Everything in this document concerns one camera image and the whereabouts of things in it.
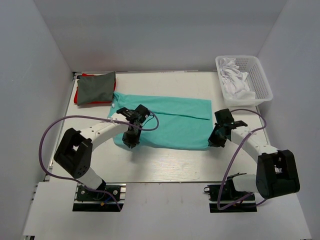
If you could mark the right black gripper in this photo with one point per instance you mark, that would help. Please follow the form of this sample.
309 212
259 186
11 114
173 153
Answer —
213 141

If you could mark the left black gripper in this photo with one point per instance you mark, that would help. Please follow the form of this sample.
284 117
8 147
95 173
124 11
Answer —
133 141

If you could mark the teal polo shirt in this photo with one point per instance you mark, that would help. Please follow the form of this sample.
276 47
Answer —
184 123

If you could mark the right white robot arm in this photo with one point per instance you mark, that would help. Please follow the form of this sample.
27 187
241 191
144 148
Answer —
276 171

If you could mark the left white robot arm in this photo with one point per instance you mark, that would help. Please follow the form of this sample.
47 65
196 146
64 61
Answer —
74 152

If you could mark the folded grey t shirt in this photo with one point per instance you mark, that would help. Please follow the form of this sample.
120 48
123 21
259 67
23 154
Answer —
96 87

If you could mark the crumpled white t shirt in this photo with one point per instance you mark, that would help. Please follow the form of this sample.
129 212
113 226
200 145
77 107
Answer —
234 81

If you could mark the white plastic basket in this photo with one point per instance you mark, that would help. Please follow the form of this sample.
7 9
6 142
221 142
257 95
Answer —
256 80

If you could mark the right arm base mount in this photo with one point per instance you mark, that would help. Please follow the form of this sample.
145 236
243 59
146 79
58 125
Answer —
229 194

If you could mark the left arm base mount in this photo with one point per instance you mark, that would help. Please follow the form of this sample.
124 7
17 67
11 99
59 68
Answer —
88 201

